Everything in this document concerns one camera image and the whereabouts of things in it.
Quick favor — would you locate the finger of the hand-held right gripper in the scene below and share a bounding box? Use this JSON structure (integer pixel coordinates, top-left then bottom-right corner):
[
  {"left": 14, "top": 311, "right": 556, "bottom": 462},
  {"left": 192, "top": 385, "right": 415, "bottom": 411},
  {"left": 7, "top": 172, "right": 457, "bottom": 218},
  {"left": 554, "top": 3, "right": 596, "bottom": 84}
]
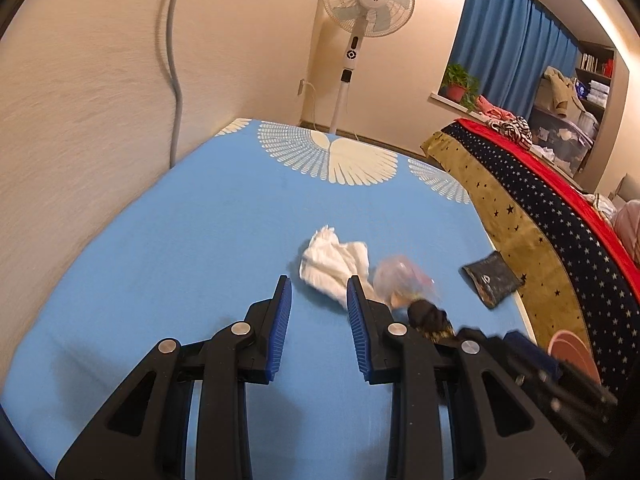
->
[{"left": 457, "top": 326, "right": 563, "bottom": 386}]

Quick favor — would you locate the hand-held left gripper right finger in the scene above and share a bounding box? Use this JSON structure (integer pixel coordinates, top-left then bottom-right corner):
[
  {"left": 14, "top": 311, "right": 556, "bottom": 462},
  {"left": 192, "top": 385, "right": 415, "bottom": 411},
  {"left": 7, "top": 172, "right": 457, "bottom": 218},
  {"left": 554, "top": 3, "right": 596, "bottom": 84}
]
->
[{"left": 346, "top": 275, "right": 583, "bottom": 480}]

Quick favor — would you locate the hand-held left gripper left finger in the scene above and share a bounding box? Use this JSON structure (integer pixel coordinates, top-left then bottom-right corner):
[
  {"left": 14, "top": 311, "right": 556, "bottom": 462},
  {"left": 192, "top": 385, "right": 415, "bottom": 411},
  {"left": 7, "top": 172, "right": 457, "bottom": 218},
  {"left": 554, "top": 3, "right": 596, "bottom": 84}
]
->
[{"left": 55, "top": 275, "right": 293, "bottom": 480}]

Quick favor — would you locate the white paper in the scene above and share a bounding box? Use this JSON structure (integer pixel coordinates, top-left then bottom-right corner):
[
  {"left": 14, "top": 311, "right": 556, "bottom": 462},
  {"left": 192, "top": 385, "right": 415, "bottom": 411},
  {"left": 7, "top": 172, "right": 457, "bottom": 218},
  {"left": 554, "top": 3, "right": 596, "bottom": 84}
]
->
[{"left": 299, "top": 225, "right": 378, "bottom": 311}]

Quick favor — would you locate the black wrapper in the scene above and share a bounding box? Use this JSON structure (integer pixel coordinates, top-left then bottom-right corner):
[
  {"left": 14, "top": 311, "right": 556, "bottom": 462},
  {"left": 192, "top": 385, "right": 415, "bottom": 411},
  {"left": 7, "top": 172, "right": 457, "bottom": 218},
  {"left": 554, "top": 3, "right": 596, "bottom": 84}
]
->
[{"left": 407, "top": 298, "right": 457, "bottom": 346}]

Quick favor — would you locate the clear plastic bag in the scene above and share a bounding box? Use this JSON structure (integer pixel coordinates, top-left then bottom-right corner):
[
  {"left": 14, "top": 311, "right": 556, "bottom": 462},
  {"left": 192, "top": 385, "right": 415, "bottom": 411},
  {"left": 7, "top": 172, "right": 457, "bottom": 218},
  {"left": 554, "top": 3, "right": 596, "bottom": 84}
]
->
[{"left": 373, "top": 254, "right": 442, "bottom": 312}]

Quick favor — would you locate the dark speckled pouch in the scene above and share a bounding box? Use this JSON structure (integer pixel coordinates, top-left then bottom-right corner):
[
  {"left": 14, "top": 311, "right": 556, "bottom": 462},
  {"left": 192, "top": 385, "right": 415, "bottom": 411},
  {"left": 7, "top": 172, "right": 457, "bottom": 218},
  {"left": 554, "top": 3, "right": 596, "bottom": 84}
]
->
[{"left": 461, "top": 251, "right": 526, "bottom": 309}]

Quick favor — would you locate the star-printed blanket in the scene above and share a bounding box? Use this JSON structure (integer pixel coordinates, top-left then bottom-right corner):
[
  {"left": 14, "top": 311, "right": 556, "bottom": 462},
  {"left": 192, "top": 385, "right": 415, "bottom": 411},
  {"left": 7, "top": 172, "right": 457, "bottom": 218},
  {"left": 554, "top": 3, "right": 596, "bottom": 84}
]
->
[{"left": 419, "top": 118, "right": 640, "bottom": 397}]

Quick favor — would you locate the pale pink bedding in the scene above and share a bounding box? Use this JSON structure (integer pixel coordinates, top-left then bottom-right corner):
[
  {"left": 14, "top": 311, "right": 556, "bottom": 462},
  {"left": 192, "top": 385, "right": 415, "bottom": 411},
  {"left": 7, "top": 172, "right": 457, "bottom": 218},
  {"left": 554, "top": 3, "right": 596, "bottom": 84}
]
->
[{"left": 612, "top": 199, "right": 640, "bottom": 253}]

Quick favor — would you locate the clear plastic storage box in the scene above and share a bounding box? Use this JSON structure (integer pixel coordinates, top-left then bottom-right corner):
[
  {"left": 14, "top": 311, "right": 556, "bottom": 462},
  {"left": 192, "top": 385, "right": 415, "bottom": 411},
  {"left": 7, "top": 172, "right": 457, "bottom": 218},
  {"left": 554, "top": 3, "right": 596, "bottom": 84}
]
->
[{"left": 529, "top": 104, "right": 599, "bottom": 172}]

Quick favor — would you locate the black and white striped cloth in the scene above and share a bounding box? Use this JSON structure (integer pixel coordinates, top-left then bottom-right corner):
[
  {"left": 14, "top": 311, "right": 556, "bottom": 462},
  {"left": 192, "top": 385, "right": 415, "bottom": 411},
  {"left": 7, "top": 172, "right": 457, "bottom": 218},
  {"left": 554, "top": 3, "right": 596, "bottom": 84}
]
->
[{"left": 487, "top": 115, "right": 534, "bottom": 149}]

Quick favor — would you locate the pink cloth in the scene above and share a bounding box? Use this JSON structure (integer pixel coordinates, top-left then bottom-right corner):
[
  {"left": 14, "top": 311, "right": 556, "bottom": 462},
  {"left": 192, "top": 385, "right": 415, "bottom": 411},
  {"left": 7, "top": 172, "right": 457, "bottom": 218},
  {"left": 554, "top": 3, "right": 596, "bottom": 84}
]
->
[{"left": 474, "top": 94, "right": 517, "bottom": 121}]

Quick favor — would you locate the potted green plant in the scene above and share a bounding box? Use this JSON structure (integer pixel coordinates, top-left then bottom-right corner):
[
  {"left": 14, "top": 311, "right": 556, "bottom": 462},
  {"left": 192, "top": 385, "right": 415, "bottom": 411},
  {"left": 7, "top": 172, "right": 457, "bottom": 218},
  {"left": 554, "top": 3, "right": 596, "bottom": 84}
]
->
[{"left": 440, "top": 63, "right": 482, "bottom": 112}]

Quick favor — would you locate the beige jacket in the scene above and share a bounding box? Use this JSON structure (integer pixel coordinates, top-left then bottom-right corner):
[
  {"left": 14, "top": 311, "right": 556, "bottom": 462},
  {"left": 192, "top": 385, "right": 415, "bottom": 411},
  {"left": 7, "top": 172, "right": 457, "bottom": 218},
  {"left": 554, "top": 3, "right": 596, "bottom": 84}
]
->
[{"left": 542, "top": 65, "right": 585, "bottom": 117}]

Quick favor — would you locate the bookshelf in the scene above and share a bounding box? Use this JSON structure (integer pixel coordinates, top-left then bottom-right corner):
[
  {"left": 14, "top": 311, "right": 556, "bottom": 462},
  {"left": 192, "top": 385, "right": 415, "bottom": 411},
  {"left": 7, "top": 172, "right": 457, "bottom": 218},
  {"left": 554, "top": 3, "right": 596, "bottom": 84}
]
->
[{"left": 574, "top": 42, "right": 617, "bottom": 112}]

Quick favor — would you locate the blue curtain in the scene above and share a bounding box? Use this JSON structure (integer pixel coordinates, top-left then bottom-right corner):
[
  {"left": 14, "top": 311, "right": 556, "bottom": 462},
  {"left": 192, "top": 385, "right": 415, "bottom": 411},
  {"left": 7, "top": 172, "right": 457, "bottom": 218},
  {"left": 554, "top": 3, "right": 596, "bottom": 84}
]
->
[{"left": 446, "top": 0, "right": 582, "bottom": 122}]

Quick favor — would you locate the white standing fan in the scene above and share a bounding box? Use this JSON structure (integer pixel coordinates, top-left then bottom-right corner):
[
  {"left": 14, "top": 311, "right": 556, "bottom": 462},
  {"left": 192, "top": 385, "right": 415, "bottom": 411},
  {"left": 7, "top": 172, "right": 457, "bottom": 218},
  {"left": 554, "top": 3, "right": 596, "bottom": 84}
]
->
[{"left": 321, "top": 0, "right": 417, "bottom": 136}]

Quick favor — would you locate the grey wall cable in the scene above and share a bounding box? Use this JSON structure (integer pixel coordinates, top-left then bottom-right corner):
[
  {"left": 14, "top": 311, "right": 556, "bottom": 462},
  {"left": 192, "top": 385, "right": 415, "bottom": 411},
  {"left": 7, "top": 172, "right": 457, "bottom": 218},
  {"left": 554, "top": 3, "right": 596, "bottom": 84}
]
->
[{"left": 155, "top": 0, "right": 189, "bottom": 169}]

